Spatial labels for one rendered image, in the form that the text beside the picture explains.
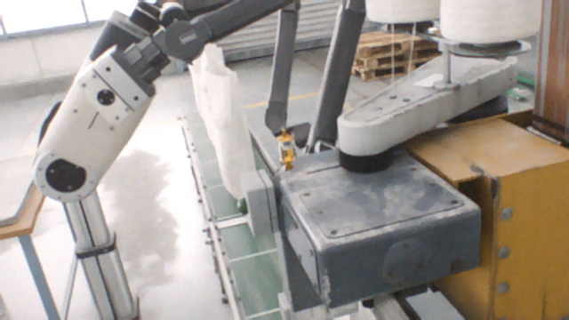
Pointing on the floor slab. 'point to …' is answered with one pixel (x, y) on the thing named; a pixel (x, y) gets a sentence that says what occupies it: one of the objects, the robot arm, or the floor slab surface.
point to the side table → (24, 228)
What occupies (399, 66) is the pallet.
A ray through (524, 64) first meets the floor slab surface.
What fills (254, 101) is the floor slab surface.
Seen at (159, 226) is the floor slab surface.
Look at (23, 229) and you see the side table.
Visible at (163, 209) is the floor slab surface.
